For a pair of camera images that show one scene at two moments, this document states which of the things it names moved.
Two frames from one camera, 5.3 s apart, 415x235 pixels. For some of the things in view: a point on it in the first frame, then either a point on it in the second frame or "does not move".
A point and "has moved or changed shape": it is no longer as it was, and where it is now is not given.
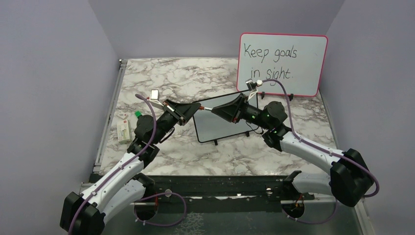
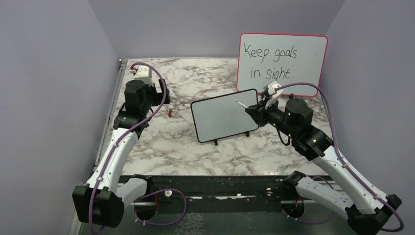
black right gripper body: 244,105 to 273,115
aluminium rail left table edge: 109,116 does not move
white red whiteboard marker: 203,107 has moved or changed shape
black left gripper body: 169,112 to 154,98
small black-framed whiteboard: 210,126 does not move
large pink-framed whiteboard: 297,60 does not move
